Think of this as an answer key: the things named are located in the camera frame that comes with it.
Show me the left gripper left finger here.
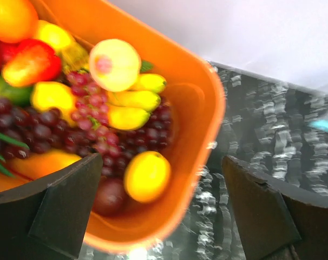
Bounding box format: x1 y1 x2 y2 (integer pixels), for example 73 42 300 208
0 153 102 259

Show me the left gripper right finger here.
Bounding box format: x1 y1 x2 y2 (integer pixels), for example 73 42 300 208
221 156 328 259

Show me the light red grape bunch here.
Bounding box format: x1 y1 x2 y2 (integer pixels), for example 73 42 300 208
67 71 121 158

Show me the yellow pink peach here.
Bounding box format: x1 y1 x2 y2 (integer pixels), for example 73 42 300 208
89 38 141 92

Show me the blue zip top bag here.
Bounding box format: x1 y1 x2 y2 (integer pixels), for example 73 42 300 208
309 83 328 136

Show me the dark purple grape bunch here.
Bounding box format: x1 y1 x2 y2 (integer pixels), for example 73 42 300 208
0 98 172 177

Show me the black marble pattern mat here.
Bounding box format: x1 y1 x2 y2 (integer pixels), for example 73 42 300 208
80 67 328 259

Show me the yellow lemon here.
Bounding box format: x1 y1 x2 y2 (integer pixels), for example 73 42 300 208
123 151 171 203

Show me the yellow pear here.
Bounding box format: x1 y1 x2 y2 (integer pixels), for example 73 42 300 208
30 81 77 127

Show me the yellow banana bunch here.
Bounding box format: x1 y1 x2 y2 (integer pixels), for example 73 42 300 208
107 73 167 131

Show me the orange plastic fruit basket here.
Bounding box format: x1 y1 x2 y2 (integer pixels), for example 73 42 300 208
0 0 226 255

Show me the red yellow mango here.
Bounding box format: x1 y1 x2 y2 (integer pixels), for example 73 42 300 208
2 39 62 88

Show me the dark red pomegranate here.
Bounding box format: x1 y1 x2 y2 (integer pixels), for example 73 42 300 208
0 41 18 71

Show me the orange fruit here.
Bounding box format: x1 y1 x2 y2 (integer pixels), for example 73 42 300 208
0 0 38 43

